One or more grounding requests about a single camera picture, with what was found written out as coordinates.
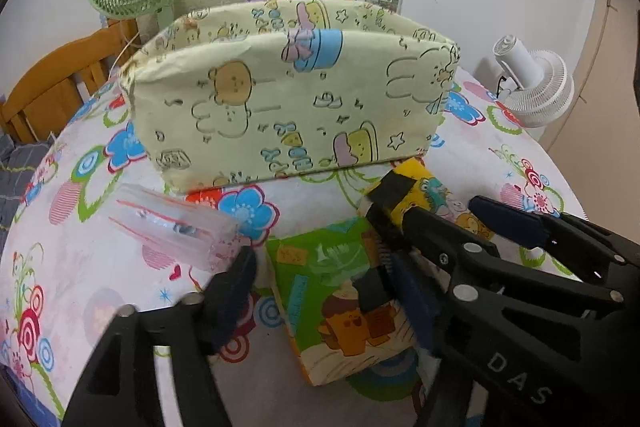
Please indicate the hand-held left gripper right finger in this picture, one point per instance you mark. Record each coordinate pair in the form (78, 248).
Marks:
(415, 307)

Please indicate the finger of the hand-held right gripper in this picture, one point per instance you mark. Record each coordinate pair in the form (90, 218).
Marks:
(510, 219)
(450, 237)

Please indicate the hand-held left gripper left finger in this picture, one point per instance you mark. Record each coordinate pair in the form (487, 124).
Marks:
(235, 287)

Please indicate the yellow cartoon packet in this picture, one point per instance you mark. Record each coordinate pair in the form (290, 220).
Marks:
(425, 192)

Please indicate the green cartoon tissue packet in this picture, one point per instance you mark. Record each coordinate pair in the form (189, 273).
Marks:
(325, 297)

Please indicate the yellow cartoon fabric storage box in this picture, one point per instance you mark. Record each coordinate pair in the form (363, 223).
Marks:
(300, 107)

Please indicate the clear plastic pencil case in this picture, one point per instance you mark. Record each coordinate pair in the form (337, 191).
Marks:
(190, 227)

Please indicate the white standing fan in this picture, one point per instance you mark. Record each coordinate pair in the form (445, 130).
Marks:
(545, 92)

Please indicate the floral tablecloth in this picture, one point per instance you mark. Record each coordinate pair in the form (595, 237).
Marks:
(75, 257)

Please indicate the beige door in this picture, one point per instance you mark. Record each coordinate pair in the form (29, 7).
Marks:
(600, 57)

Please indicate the blue checked bed sheet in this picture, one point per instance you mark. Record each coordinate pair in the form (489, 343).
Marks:
(22, 402)

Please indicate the grey plaid pillow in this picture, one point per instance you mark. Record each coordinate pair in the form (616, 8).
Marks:
(15, 167)

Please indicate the wooden bed headboard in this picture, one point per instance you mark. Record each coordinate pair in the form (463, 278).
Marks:
(50, 77)

